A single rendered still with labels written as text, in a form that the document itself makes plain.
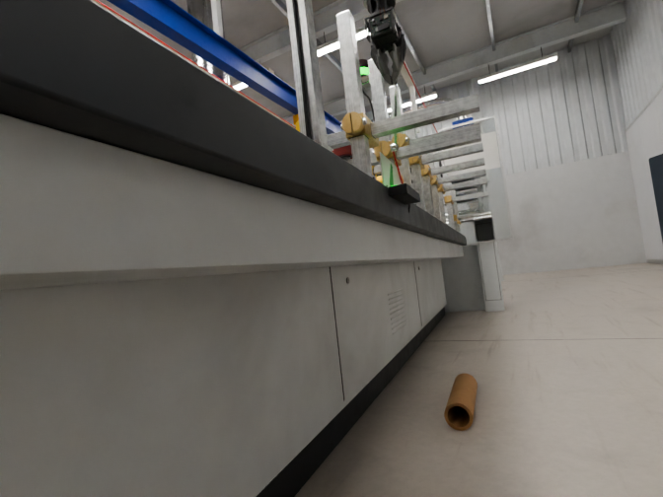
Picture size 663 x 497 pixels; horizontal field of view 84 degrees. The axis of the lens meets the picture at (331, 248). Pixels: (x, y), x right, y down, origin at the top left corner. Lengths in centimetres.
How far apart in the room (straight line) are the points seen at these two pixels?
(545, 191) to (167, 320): 965
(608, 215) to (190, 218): 983
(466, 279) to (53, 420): 351
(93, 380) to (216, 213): 27
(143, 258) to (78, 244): 5
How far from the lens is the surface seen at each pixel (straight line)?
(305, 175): 52
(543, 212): 991
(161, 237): 35
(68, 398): 54
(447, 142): 116
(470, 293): 377
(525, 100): 1050
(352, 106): 94
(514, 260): 986
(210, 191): 41
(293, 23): 76
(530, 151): 1015
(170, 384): 63
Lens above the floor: 50
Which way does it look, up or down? 4 degrees up
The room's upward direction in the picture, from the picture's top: 6 degrees counter-clockwise
